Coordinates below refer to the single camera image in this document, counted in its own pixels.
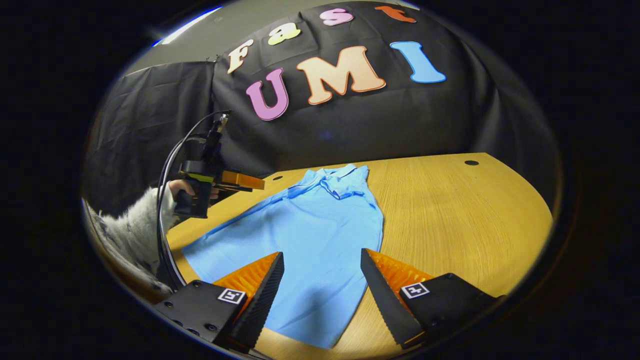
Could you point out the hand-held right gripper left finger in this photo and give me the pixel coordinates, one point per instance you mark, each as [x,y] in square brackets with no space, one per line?
[262,300]

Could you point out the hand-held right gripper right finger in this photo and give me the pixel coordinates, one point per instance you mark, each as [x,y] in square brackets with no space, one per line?
[385,300]

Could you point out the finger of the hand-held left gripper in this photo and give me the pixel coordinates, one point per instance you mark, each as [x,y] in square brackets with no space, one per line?
[242,180]

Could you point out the light blue T-shirt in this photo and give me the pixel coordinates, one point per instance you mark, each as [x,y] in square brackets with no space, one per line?
[310,235]

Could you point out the black backdrop cloth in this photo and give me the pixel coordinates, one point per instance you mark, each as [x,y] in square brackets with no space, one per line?
[375,125]

